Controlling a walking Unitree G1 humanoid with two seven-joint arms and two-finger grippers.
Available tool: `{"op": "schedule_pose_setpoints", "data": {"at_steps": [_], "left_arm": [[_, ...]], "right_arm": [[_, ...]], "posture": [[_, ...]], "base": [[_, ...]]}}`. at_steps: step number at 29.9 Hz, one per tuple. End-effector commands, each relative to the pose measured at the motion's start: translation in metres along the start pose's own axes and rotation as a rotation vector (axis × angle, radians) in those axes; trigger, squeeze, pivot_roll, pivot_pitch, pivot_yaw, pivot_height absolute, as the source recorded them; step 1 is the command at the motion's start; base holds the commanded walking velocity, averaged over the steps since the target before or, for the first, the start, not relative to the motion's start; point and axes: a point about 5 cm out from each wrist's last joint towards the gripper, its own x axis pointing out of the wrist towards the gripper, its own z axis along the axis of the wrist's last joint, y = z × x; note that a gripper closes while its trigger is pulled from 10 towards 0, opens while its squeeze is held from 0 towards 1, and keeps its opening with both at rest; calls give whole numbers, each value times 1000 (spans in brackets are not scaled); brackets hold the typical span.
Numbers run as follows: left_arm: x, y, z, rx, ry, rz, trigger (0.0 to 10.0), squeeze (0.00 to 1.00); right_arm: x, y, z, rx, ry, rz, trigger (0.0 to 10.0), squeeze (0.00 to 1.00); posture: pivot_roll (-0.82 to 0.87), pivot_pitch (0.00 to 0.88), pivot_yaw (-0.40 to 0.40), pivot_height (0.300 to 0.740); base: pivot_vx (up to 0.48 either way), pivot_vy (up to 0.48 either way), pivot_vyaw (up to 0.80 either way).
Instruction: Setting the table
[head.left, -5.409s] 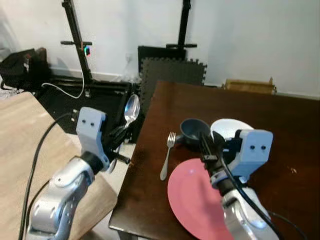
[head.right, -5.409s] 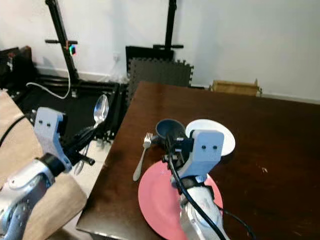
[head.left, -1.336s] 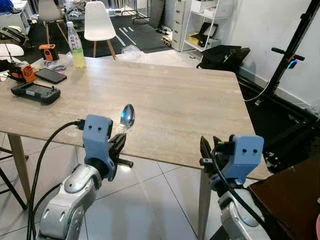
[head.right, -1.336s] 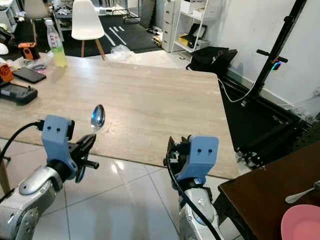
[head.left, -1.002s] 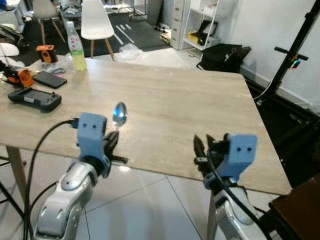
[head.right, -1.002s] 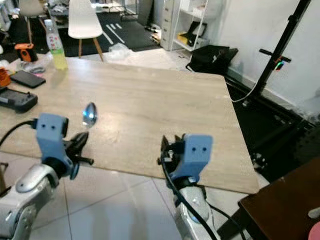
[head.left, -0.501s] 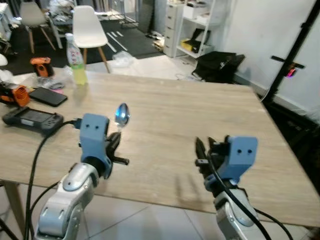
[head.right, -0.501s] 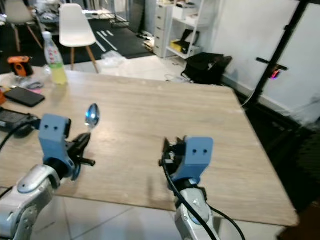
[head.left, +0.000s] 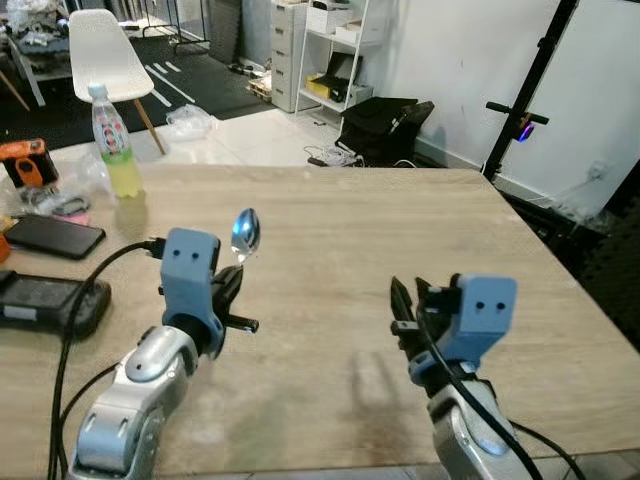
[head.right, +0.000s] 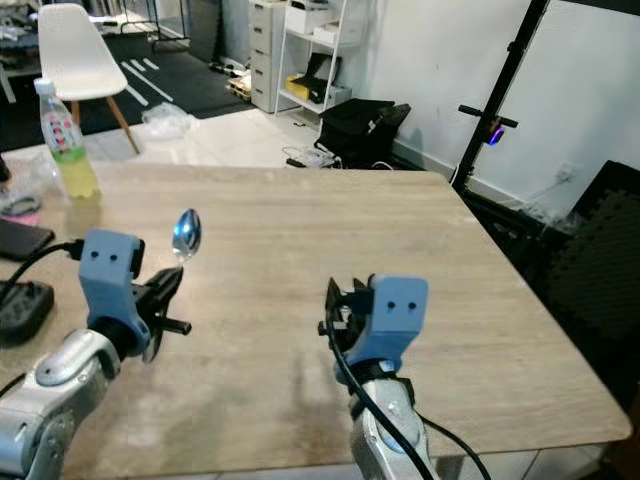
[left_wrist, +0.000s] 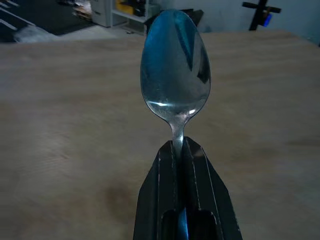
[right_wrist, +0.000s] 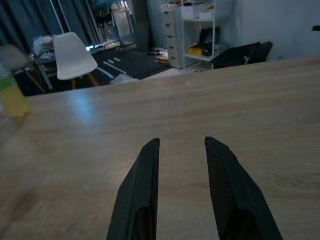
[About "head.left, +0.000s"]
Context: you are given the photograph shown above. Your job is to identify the shiny metal spoon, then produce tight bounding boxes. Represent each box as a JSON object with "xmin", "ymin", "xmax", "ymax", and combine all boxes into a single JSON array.
[{"xmin": 229, "ymin": 207, "xmax": 263, "ymax": 267}]

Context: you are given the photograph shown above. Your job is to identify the clear plastic bag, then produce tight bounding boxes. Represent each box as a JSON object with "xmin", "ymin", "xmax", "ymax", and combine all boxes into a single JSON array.
[{"xmin": 164, "ymin": 104, "xmax": 218, "ymax": 142}]

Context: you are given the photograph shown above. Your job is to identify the black bag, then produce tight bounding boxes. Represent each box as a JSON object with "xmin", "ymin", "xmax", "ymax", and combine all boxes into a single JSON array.
[{"xmin": 337, "ymin": 96, "xmax": 437, "ymax": 168}]

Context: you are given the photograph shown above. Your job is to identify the plastic bottle with yellow drink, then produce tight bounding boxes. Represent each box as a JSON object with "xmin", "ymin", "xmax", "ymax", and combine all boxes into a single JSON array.
[{"xmin": 87, "ymin": 83, "xmax": 145, "ymax": 200}]

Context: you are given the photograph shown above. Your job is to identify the black smartphone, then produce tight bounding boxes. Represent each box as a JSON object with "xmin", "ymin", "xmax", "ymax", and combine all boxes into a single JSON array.
[{"xmin": 4, "ymin": 214, "xmax": 107, "ymax": 262}]

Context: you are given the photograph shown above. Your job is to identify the black foam mat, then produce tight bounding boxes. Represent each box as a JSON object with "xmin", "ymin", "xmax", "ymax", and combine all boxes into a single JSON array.
[{"xmin": 497, "ymin": 186, "xmax": 640, "ymax": 353}]

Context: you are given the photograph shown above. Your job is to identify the black handheld controller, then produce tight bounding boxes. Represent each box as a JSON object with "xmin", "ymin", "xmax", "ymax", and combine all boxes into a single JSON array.
[{"xmin": 0, "ymin": 269, "xmax": 113, "ymax": 342}]

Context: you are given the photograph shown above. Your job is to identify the crumpled clear plastic wrap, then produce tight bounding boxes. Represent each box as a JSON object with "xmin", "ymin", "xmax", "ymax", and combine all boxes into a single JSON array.
[{"xmin": 0, "ymin": 148, "xmax": 113, "ymax": 217}]

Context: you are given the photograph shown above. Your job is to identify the black floor mat white stripes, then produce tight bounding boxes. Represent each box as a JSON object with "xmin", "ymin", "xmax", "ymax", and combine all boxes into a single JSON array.
[{"xmin": 0, "ymin": 34, "xmax": 273, "ymax": 153}]

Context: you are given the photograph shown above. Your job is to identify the yellow box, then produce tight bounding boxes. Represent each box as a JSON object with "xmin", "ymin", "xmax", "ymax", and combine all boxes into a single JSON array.
[{"xmin": 304, "ymin": 74, "xmax": 347, "ymax": 103}]

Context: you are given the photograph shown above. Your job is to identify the black stand pole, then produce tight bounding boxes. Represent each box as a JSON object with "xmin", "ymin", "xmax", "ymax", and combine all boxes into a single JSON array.
[{"xmin": 481, "ymin": 0, "xmax": 582, "ymax": 182}]

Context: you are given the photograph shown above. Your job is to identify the orange and black device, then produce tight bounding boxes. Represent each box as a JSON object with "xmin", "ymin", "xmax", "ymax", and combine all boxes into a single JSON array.
[{"xmin": 0, "ymin": 138, "xmax": 60, "ymax": 190}]

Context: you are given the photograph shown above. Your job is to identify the white drawer cabinet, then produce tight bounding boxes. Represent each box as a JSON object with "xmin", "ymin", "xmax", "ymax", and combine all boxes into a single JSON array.
[{"xmin": 269, "ymin": 0, "xmax": 308, "ymax": 114}]

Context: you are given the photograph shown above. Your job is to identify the white chair with wooden legs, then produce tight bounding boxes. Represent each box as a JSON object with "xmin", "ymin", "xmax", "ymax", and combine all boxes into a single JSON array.
[{"xmin": 67, "ymin": 9, "xmax": 168, "ymax": 157}]

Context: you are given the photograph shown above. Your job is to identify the white metal shelf rack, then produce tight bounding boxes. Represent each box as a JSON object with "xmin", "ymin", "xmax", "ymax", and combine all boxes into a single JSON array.
[{"xmin": 294, "ymin": 0, "xmax": 389, "ymax": 114}]

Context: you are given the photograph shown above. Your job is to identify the white board panel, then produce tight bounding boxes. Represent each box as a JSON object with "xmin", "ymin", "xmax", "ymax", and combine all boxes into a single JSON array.
[{"xmin": 497, "ymin": 0, "xmax": 640, "ymax": 219}]

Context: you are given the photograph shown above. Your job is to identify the white storage box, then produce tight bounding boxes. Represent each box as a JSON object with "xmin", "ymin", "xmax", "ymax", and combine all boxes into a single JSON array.
[{"xmin": 304, "ymin": 0, "xmax": 355, "ymax": 37}]

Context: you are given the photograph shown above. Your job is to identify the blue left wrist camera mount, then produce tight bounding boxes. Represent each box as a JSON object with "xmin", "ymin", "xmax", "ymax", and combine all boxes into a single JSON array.
[{"xmin": 159, "ymin": 228, "xmax": 225, "ymax": 342}]

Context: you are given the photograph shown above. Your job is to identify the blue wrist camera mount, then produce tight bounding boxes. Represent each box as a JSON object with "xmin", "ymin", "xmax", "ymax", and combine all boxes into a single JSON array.
[
  {"xmin": 159, "ymin": 228, "xmax": 225, "ymax": 342},
  {"xmin": 408, "ymin": 274, "xmax": 519, "ymax": 387}
]

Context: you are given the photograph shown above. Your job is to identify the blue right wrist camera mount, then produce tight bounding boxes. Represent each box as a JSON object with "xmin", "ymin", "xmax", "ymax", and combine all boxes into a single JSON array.
[{"xmin": 408, "ymin": 274, "xmax": 519, "ymax": 387}]

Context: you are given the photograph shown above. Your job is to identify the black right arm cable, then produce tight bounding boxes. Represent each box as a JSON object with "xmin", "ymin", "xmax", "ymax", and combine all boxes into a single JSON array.
[{"xmin": 414, "ymin": 300, "xmax": 587, "ymax": 480}]

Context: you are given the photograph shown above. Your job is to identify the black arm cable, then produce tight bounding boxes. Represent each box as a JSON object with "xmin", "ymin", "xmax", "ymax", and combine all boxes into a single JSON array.
[
  {"xmin": 414, "ymin": 300, "xmax": 587, "ymax": 480},
  {"xmin": 46, "ymin": 237, "xmax": 167, "ymax": 480}
]

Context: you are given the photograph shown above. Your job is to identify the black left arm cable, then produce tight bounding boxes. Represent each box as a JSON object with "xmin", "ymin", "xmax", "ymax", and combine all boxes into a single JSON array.
[{"xmin": 46, "ymin": 237, "xmax": 167, "ymax": 480}]

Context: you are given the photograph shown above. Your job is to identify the black bracket with blue light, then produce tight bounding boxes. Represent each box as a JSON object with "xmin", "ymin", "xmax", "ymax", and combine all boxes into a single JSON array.
[{"xmin": 486, "ymin": 100, "xmax": 551, "ymax": 144}]

